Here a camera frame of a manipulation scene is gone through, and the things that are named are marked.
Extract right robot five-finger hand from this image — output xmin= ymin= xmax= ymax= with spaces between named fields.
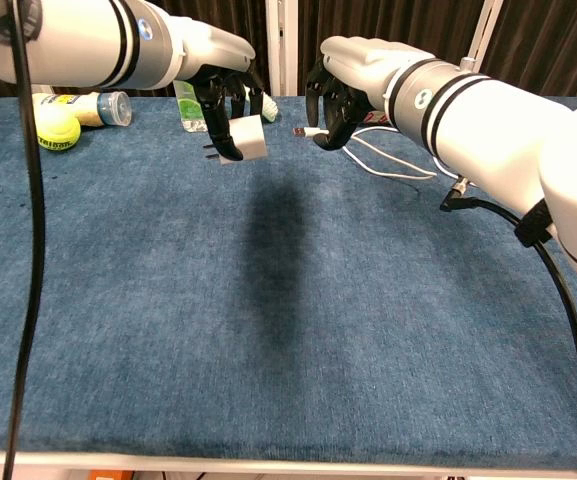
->
xmin=305 ymin=35 xmax=434 ymax=152

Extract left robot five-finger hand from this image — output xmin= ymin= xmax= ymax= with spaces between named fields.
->
xmin=181 ymin=17 xmax=265 ymax=162

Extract white USB cable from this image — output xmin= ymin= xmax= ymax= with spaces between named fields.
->
xmin=292 ymin=124 xmax=465 ymax=182

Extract white power adapter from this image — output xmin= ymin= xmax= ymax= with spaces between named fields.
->
xmin=202 ymin=114 xmax=269 ymax=166

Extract clear bottle with green label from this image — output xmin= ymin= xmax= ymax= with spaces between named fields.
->
xmin=172 ymin=79 xmax=209 ymax=134

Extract mayonnaise squeeze bottle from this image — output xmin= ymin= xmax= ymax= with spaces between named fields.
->
xmin=31 ymin=89 xmax=133 ymax=130

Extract yellow tennis ball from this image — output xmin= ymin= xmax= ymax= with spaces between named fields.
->
xmin=34 ymin=103 xmax=82 ymax=151

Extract blue felt table mat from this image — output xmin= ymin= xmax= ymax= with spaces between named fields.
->
xmin=0 ymin=95 xmax=577 ymax=471

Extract white upright frame post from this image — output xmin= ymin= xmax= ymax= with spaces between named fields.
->
xmin=266 ymin=0 xmax=299 ymax=97

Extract white slanted frame post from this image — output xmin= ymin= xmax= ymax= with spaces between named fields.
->
xmin=460 ymin=0 xmax=503 ymax=72

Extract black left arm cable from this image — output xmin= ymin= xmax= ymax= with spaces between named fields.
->
xmin=2 ymin=0 xmax=48 ymax=480

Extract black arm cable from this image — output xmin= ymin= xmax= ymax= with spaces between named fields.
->
xmin=2 ymin=0 xmax=48 ymax=480
xmin=440 ymin=182 xmax=577 ymax=480

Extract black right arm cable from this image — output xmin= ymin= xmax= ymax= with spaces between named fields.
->
xmin=440 ymin=182 xmax=577 ymax=480

